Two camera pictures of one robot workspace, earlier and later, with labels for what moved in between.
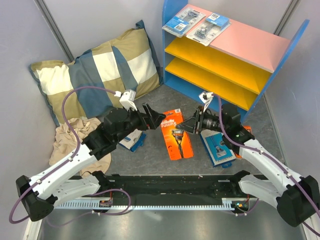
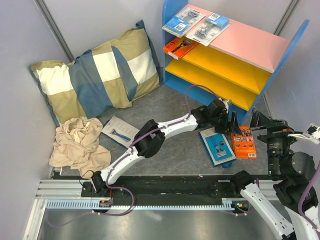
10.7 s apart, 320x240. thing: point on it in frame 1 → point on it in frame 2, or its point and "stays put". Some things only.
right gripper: (188, 124) → (274, 128)
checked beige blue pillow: (130, 62) stays put
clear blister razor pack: (206, 32) stays put
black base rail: (217, 187) stays put
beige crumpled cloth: (65, 143) stays put
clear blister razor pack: (183, 23) stays put
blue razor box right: (219, 153) stays put
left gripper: (150, 120) → (224, 128)
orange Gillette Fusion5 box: (177, 140) → (177, 47)
